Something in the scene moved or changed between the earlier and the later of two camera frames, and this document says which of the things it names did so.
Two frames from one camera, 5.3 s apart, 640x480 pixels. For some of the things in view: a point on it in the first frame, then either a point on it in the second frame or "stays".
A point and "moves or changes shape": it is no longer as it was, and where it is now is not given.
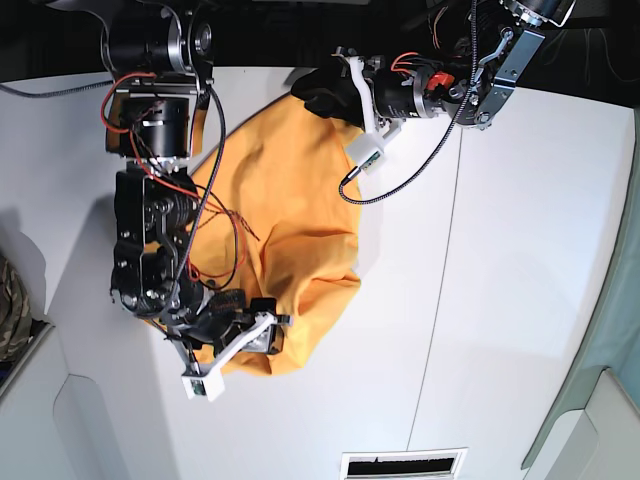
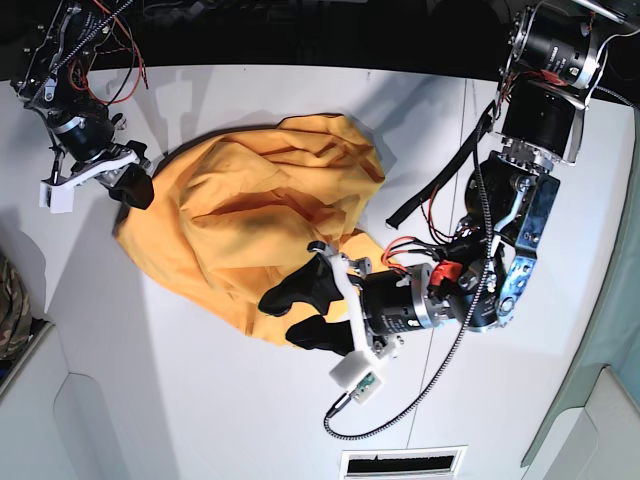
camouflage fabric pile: (16, 314) stays
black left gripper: (212, 316) to (86, 134)
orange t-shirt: (276, 222) moves or changes shape
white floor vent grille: (419, 464) stays
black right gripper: (414, 95) to (393, 301)
